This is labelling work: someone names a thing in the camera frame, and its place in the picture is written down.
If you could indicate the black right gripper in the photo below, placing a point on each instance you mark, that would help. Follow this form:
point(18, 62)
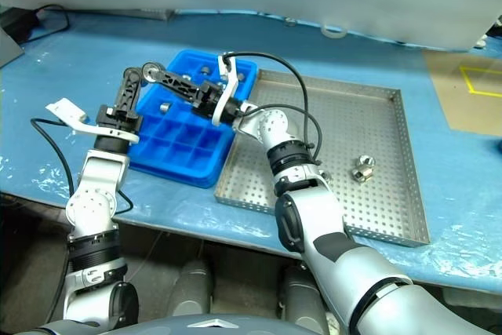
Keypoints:
point(206, 100)

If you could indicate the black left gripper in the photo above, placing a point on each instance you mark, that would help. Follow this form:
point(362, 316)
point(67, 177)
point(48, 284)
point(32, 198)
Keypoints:
point(117, 121)

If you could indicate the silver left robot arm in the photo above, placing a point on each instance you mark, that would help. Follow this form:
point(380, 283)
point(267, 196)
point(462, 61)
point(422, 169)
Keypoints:
point(98, 178)

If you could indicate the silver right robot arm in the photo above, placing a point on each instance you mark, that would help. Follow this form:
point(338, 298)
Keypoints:
point(313, 209)

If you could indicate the blue compartment tray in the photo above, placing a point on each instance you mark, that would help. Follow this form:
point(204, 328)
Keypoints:
point(184, 143)

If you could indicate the blue table mat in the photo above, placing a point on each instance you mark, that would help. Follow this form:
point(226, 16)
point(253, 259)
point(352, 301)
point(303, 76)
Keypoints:
point(98, 56)

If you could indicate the dark grey flat panel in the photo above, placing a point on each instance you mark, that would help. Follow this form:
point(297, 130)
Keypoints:
point(8, 50)

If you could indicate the small metal part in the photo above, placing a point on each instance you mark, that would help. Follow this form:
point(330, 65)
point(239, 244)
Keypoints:
point(290, 21)

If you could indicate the clear tape roll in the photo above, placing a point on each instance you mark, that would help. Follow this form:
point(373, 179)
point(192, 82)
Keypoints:
point(332, 37)

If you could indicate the perforated metal tray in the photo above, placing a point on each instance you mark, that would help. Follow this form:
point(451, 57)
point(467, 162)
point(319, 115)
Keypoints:
point(353, 115)

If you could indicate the metal nut right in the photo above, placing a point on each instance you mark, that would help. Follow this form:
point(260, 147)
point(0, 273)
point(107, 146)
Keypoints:
point(361, 175)

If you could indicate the grey rounded robot leg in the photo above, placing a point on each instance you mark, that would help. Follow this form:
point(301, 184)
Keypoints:
point(302, 299)
point(194, 292)

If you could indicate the grey robot torso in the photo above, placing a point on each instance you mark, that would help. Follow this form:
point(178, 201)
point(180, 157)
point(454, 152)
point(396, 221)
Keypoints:
point(176, 328)

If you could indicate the brown cardboard mat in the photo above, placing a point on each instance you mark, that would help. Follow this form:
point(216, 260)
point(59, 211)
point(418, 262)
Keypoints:
point(451, 107)

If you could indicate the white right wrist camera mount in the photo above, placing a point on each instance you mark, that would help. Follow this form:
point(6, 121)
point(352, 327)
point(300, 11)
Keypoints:
point(231, 84)

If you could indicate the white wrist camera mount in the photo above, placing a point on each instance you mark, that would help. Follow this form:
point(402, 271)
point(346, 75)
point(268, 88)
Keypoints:
point(231, 84)
point(64, 112)

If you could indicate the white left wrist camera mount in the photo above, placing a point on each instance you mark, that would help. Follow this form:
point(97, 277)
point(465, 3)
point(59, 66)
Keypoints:
point(64, 112)

